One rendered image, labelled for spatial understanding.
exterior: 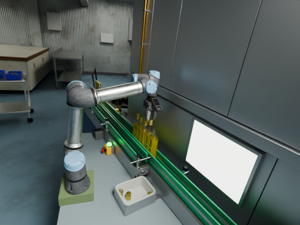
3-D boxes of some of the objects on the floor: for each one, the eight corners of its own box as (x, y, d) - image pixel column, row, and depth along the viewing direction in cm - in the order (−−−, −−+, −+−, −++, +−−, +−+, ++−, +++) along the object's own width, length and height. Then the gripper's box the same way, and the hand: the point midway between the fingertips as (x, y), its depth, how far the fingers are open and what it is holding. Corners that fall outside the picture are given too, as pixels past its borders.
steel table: (84, 75, 733) (83, 47, 693) (82, 89, 559) (81, 55, 519) (64, 74, 711) (62, 46, 671) (55, 89, 537) (51, 52, 497)
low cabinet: (52, 73, 698) (49, 47, 662) (32, 94, 475) (27, 57, 439) (-12, 71, 639) (-19, 42, 603) (-69, 93, 416) (-85, 51, 380)
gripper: (154, 90, 134) (151, 116, 143) (141, 91, 128) (139, 118, 137) (161, 94, 128) (157, 121, 136) (147, 95, 122) (145, 123, 130)
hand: (150, 120), depth 134 cm, fingers closed on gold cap, 3 cm apart
